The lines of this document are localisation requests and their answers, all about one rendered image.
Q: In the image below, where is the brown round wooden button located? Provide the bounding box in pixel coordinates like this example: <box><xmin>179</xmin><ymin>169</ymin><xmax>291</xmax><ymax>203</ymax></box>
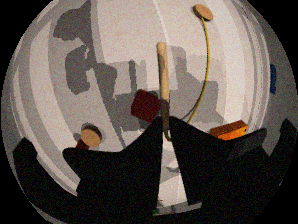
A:
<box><xmin>192</xmin><ymin>4</ymin><xmax>214</xmax><ymax>22</ymax></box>

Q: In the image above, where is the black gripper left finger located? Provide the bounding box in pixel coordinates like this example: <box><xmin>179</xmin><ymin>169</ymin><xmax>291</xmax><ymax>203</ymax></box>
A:
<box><xmin>63</xmin><ymin>116</ymin><xmax>162</xmax><ymax>210</ymax></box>

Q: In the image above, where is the tan round disc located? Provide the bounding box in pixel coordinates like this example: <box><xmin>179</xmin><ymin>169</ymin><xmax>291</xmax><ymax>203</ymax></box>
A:
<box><xmin>81</xmin><ymin>125</ymin><xmax>102</xmax><ymax>147</ymax></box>

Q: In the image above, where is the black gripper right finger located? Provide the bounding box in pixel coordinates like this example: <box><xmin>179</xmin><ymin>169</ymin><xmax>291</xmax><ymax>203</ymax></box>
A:
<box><xmin>169</xmin><ymin>116</ymin><xmax>267</xmax><ymax>206</ymax></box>

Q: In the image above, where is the tan wooden stick with yellow string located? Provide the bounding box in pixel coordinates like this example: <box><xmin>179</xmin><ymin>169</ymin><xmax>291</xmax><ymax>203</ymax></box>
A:
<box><xmin>156</xmin><ymin>18</ymin><xmax>210</xmax><ymax>141</ymax></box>

